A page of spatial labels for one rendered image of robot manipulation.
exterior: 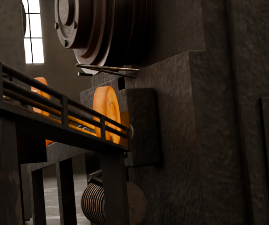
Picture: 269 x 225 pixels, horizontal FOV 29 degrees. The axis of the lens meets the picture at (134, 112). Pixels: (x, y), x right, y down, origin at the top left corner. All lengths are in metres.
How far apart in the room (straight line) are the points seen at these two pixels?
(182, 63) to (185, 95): 0.09
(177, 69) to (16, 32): 3.16
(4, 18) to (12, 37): 0.17
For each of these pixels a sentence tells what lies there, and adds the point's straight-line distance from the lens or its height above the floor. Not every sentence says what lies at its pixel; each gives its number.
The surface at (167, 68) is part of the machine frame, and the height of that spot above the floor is 0.84.
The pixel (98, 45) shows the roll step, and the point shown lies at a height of 0.96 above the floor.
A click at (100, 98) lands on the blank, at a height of 0.75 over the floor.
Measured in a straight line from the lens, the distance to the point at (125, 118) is 1.39.
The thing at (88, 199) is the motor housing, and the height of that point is 0.49.
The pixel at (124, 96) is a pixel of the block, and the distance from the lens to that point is 1.58.
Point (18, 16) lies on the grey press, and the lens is 4.60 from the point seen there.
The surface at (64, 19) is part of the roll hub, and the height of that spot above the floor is 1.07.
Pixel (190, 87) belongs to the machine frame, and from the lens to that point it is 1.44.
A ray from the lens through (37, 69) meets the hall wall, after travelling 12.21.
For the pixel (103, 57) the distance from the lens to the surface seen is 1.75.
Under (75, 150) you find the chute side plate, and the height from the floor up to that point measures 0.62.
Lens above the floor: 0.64
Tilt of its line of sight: 3 degrees up
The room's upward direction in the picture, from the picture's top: 5 degrees counter-clockwise
